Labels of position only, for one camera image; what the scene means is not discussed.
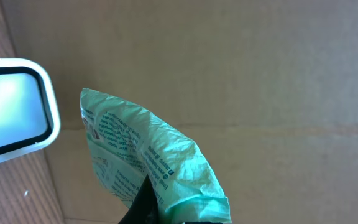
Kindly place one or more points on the teal wipes packet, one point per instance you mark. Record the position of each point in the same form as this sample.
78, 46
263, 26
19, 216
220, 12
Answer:
129, 144

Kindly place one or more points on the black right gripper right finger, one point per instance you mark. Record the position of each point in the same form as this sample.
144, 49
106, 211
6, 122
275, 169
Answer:
202, 223

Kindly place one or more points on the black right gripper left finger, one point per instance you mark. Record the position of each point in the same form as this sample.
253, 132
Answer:
144, 209

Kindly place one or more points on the white barcode scanner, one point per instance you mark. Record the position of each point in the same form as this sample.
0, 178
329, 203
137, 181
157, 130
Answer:
29, 116

